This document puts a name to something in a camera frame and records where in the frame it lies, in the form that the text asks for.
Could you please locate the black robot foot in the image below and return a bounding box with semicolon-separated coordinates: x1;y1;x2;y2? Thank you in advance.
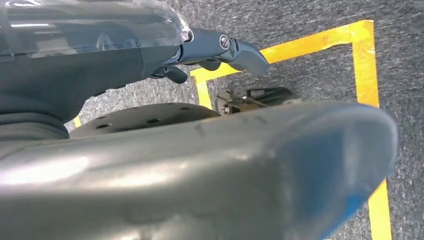
215;86;301;115

